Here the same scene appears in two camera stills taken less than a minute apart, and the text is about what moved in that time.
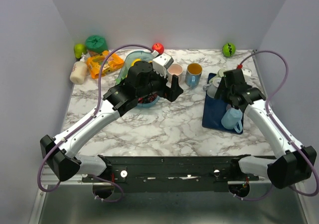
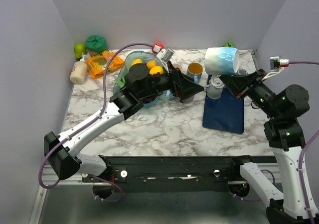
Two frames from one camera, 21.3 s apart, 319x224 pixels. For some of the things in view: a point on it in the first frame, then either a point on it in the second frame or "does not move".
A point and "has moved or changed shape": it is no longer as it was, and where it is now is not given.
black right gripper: [222, 85] -> [240, 84]
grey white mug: [211, 88] does not move
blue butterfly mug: [193, 74] does not move
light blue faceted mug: [232, 118] has moved or changed shape
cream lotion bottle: [79, 71] does not move
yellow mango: [135, 60] does not move
